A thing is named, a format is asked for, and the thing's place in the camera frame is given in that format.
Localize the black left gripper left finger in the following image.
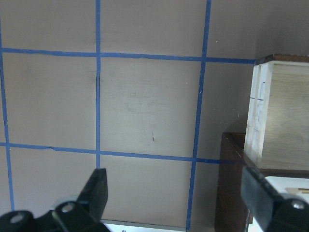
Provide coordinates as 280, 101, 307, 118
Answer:
52, 168, 108, 232

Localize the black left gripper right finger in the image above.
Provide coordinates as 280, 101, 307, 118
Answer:
241, 166, 309, 232

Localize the light wooden drawer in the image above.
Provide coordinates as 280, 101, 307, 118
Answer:
244, 54, 309, 170

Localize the white plastic tray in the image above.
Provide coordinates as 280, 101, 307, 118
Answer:
248, 176, 309, 232

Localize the dark brown wooden cabinet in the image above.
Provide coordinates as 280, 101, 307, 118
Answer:
214, 132, 309, 232

